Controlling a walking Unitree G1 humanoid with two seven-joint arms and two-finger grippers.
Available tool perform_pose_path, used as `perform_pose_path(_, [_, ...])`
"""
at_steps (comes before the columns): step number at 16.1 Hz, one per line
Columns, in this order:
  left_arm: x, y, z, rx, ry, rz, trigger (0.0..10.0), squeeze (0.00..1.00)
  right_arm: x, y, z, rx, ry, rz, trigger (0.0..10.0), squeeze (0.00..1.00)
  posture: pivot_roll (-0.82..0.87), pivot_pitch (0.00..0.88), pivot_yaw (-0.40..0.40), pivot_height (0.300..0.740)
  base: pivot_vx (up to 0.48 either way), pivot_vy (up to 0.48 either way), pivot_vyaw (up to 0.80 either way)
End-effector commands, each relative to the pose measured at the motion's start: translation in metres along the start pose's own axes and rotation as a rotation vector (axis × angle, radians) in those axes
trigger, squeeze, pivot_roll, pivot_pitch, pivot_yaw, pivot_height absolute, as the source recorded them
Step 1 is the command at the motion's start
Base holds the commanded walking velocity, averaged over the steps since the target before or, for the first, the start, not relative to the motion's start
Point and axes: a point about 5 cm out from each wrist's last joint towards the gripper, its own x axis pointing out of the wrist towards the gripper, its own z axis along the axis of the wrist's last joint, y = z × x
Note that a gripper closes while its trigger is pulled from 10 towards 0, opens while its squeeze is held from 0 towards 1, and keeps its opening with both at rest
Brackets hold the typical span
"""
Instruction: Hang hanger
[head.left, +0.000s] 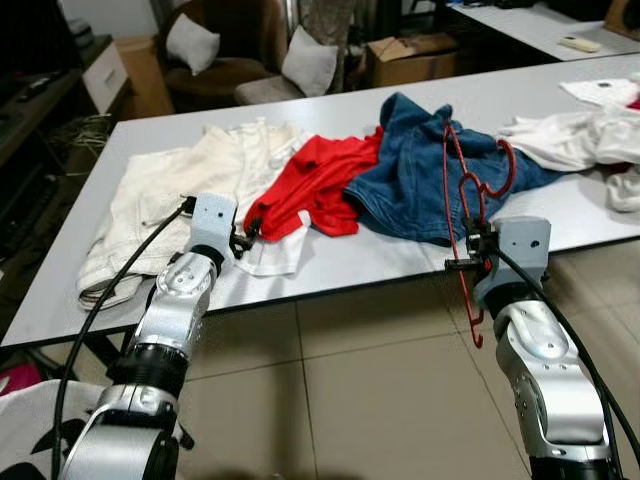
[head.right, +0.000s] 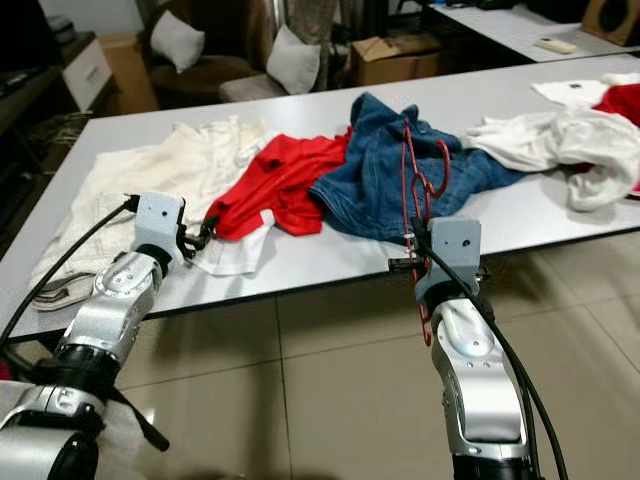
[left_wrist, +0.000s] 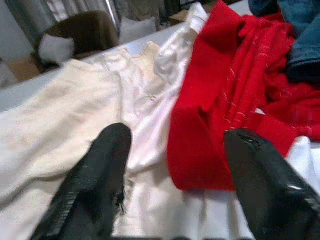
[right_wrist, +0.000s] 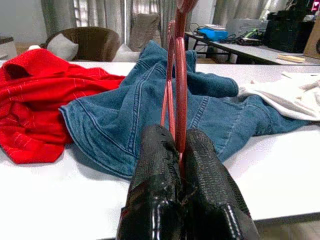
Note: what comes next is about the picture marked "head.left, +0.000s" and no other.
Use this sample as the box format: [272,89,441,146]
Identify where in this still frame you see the red clothes hanger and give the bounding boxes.
[440,120,519,349]

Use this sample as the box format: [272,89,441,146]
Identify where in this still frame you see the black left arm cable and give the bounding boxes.
[50,198,196,480]

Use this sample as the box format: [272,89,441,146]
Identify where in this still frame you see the white remote control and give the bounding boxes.
[558,35,603,53]

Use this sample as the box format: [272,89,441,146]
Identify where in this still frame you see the open brown cardboard box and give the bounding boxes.
[365,35,461,89]

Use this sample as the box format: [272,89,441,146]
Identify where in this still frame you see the grey pillow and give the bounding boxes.
[282,25,341,98]

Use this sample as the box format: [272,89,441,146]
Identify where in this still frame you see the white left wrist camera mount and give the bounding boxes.
[188,193,239,263]

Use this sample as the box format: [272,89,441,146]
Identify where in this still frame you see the red polo shirt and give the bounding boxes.
[243,128,386,241]

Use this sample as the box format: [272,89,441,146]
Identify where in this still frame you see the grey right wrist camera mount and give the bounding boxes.
[495,217,553,291]

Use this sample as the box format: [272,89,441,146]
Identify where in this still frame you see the white storage unit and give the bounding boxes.
[80,40,131,116]

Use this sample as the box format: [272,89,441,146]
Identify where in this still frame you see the brown armchair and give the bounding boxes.
[160,0,301,111]

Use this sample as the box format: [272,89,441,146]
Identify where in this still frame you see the wooden speaker box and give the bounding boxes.
[605,0,640,41]

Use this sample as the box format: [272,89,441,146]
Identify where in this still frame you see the crumpled white garment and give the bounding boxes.
[497,105,640,213]

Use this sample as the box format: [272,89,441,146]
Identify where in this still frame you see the small white cloth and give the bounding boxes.
[235,225,313,278]

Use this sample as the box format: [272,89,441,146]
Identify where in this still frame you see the white pillow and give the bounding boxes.
[165,15,221,76]

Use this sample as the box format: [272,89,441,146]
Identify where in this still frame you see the flat white labelled cloth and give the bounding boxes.
[560,78,640,109]

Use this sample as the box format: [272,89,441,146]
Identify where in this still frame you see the cream trousers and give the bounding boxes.
[78,120,306,311]

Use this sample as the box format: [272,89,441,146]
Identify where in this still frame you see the blue denim jeans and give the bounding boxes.
[343,93,566,246]

